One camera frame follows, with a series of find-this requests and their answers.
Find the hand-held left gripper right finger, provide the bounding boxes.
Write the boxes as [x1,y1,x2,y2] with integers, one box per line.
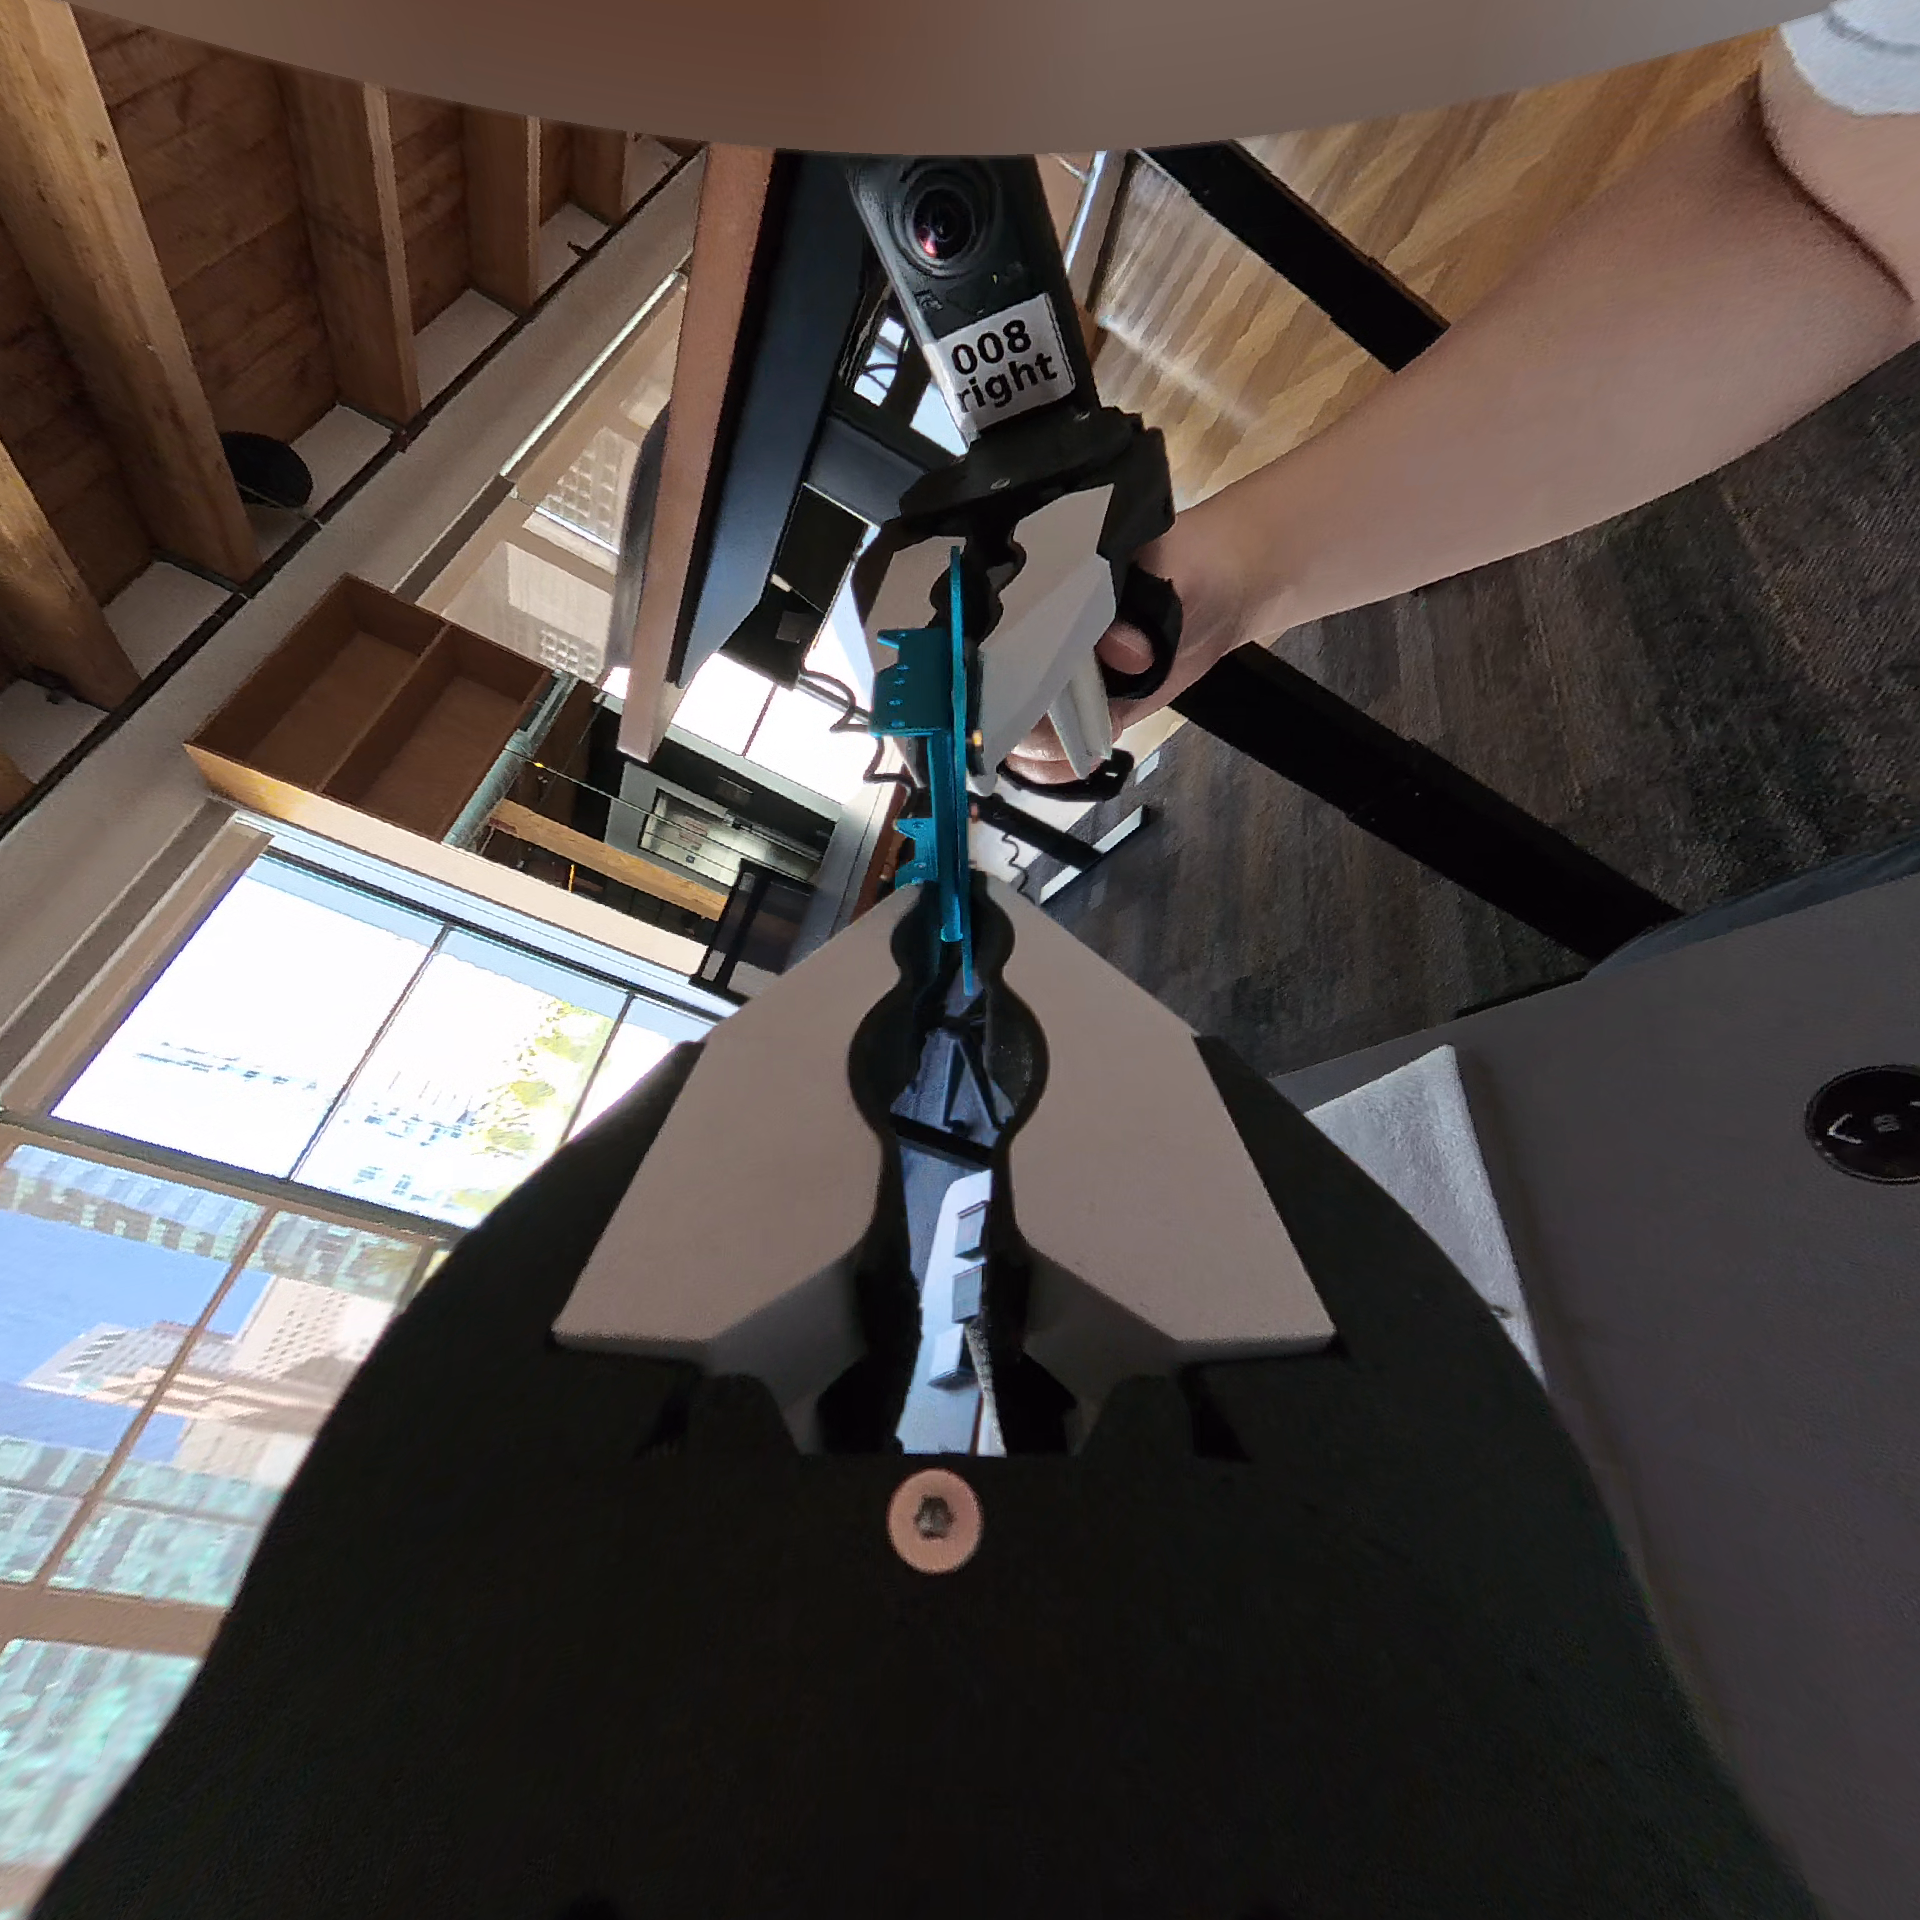
[968,892,1339,1453]

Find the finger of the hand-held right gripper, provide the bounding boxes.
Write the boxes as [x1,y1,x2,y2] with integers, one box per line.
[968,481,1124,798]
[873,521,964,619]

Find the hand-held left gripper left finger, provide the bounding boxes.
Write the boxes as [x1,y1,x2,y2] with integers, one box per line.
[552,892,921,1453]

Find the blue metal plate with brackets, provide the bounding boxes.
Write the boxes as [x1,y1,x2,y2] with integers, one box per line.
[872,545,994,993]

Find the person's right forearm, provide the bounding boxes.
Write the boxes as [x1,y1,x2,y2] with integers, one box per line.
[1201,46,1920,662]

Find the dark desk with orange edge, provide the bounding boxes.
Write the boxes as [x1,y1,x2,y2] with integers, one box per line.
[619,142,904,763]

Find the grey desk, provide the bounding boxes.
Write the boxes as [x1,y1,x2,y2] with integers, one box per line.
[1275,877,1920,1920]

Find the black round desk grommet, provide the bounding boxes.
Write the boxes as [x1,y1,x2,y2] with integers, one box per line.
[1803,1065,1920,1192]

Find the person's right hand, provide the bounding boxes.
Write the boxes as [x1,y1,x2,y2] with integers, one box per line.
[1005,504,1310,788]

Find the wooden open shelf box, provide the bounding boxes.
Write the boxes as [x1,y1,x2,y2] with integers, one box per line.
[184,573,560,853]

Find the black round ceiling lamp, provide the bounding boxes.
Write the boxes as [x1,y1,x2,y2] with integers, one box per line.
[219,429,317,515]

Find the person's white shirt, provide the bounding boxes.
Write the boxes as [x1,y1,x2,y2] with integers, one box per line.
[1763,0,1920,120]

